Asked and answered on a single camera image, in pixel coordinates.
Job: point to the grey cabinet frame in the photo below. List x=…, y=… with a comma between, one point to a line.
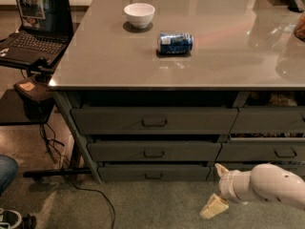
x=64, y=105

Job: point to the blue soda can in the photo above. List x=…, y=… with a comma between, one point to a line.
x=174, y=43

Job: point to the brown object counter edge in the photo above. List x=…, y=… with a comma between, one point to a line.
x=299, y=31

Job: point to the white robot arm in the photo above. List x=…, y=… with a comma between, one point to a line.
x=264, y=183

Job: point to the grey drawer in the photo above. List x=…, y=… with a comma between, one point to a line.
x=296, y=169
x=154, y=172
x=263, y=150
x=153, y=150
x=253, y=120
x=153, y=120

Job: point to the white ceramic bowl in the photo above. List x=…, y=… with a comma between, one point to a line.
x=139, y=15

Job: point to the black open laptop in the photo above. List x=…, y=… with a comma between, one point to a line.
x=45, y=32

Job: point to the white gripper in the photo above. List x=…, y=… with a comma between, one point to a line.
x=227, y=185

